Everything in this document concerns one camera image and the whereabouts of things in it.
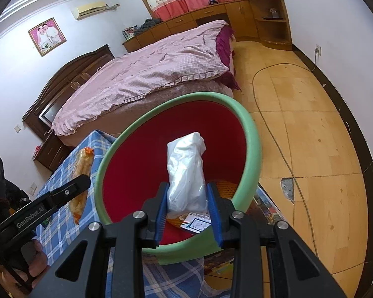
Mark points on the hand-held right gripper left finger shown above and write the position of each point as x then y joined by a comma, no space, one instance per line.
161,220

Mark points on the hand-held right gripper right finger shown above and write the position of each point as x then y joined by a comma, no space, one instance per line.
214,223

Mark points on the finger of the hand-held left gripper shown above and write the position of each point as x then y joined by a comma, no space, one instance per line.
70,189

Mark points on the orange cardboard box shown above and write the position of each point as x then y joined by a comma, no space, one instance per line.
194,223

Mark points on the orange snack packet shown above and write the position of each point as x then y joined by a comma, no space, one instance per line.
82,164

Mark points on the white plastic bag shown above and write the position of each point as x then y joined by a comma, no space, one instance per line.
186,173

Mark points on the red bin with green rim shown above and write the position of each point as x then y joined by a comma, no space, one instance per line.
136,167

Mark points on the person's left hand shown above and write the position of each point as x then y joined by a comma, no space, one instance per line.
36,260

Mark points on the dark wooden nightstand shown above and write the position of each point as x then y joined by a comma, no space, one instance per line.
51,153

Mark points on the printed table mat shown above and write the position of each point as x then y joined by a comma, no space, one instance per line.
267,206

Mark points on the wooden headboard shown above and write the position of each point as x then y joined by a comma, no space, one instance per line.
68,74

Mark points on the bed with pink cover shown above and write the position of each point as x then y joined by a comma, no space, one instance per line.
149,68

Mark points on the magenta bed sheet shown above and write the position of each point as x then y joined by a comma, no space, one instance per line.
226,49

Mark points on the air conditioner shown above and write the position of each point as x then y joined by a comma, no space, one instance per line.
89,11

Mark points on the dark clothes pile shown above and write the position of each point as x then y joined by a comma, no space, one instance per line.
147,25

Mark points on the wooden cabinet run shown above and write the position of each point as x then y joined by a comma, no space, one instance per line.
251,15

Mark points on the glass ornament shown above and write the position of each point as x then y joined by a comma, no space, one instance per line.
273,13

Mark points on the small black item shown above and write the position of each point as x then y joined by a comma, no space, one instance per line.
213,2

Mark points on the low wall socket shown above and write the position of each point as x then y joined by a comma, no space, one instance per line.
33,187

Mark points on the wall switch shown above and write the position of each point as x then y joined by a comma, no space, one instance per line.
17,128

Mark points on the framed wall photo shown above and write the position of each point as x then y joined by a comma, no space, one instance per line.
47,37

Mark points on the wall socket with plug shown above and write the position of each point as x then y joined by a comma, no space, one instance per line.
317,50

